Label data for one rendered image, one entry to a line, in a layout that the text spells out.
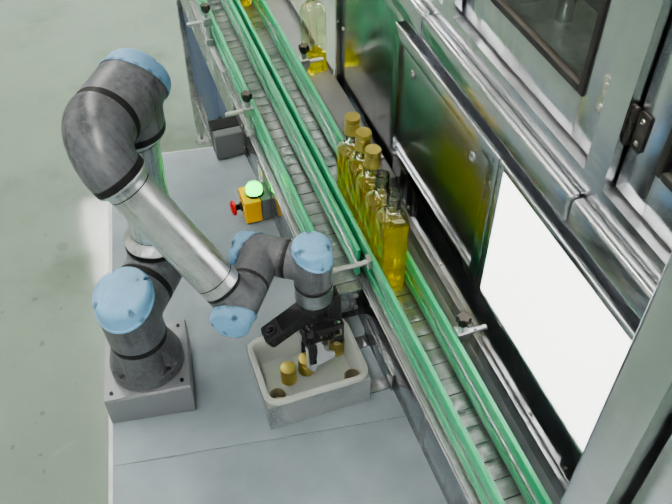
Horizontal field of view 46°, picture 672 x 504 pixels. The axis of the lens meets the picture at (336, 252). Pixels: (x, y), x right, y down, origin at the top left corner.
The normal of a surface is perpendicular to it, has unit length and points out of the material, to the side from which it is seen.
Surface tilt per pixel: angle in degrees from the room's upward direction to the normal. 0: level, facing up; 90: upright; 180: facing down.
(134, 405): 90
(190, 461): 0
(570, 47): 90
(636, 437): 90
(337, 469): 0
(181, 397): 90
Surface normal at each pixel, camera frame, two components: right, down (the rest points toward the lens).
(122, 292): -0.09, -0.58
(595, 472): -0.94, 0.24
